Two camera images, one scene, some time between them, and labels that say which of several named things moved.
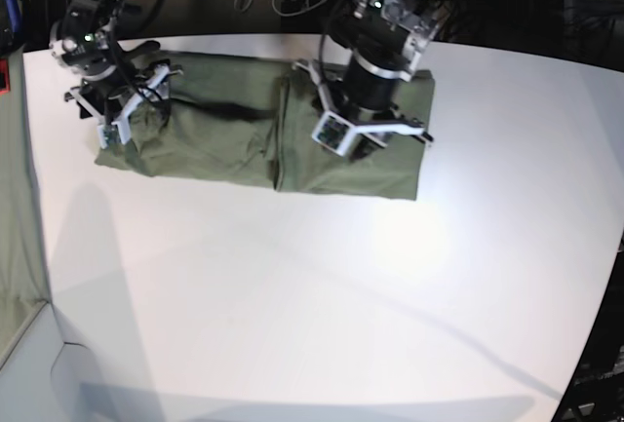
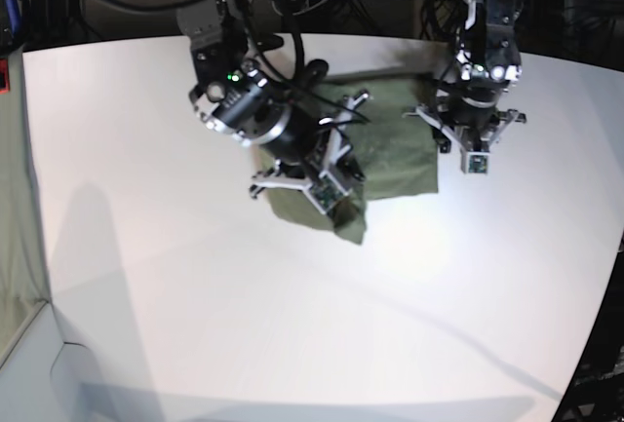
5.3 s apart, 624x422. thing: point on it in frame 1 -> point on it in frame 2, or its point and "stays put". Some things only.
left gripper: (114, 95) -> (310, 146)
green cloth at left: (23, 292) stays put
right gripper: (367, 97) -> (467, 118)
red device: (5, 79) stays put
